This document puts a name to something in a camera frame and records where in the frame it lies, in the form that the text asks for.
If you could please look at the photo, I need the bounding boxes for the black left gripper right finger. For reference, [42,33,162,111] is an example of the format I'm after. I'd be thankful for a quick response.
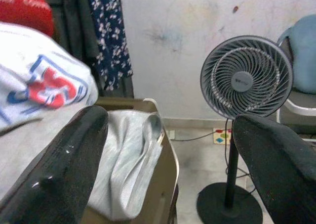
[232,114,316,224]

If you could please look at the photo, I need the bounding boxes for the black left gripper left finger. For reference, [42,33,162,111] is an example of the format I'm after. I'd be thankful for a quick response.
[0,105,109,224]

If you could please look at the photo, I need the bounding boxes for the white plastic chair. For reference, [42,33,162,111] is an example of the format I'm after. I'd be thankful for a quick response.
[276,28,316,135]

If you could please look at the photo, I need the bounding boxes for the white mat coloured shapes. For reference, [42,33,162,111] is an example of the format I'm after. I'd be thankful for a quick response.
[213,127,233,145]

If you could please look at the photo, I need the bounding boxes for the light grey garment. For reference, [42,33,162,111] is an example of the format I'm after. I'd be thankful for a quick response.
[86,110,165,221]

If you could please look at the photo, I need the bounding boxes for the grey standing fan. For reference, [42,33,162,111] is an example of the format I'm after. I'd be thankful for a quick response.
[196,35,294,224]

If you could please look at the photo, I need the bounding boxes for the beige laundry basket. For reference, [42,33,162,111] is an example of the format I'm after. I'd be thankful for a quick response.
[81,97,181,224]

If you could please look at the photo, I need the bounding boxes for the light blue cloth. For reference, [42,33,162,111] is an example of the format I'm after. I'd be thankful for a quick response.
[281,13,316,93]

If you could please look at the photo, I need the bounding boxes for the white garment red blue print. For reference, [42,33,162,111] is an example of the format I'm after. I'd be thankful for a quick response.
[0,21,99,133]

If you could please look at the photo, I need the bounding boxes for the navy floral garment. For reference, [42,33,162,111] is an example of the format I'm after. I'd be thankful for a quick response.
[86,0,134,91]

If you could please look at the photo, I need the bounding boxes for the dark grey garment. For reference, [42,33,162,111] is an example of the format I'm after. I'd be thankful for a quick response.
[50,0,99,61]

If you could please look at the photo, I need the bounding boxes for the black fan cable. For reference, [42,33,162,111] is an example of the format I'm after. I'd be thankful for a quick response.
[170,120,255,182]

